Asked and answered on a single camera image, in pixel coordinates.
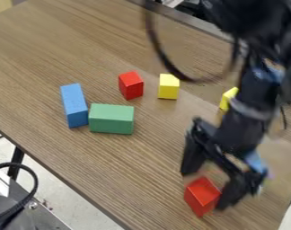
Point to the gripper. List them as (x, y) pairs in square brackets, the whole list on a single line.
[(240, 131)]

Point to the red block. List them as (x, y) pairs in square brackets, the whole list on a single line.
[(131, 85), (201, 196)]

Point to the yellow block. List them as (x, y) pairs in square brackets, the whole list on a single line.
[(227, 99), (168, 86)]

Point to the green block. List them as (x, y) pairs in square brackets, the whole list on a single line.
[(111, 119)]

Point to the blue block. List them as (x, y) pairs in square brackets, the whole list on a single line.
[(74, 104)]

